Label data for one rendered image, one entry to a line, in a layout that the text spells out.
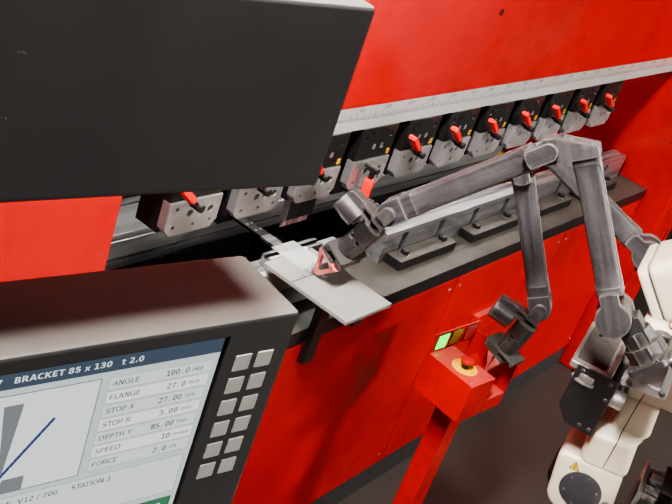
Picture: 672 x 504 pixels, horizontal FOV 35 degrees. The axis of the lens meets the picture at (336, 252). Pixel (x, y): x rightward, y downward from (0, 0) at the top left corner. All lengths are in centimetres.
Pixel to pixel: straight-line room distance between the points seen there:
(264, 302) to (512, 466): 285
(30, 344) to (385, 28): 150
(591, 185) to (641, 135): 212
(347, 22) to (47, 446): 51
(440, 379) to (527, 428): 142
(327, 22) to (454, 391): 189
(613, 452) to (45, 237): 155
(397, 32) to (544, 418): 226
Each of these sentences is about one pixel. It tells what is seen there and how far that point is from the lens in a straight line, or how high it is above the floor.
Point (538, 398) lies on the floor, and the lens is 441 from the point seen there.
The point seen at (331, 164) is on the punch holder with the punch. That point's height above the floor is 126.
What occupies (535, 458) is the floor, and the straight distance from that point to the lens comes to 406.
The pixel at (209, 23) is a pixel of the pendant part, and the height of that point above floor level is 192.
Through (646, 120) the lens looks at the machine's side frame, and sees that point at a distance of 436.
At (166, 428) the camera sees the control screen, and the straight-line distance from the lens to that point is 118.
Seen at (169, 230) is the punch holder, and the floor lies 119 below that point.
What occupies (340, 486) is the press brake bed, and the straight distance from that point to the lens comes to 339.
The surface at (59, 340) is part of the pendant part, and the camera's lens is 103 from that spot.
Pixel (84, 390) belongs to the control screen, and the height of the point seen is 154.
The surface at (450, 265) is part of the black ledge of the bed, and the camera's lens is 308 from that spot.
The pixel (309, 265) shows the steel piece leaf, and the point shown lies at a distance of 254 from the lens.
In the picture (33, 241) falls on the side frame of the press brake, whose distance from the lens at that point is 155.
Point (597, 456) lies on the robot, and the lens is 264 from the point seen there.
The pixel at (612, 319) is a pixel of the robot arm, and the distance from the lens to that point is 231.
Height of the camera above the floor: 220
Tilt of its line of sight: 27 degrees down
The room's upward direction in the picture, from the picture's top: 20 degrees clockwise
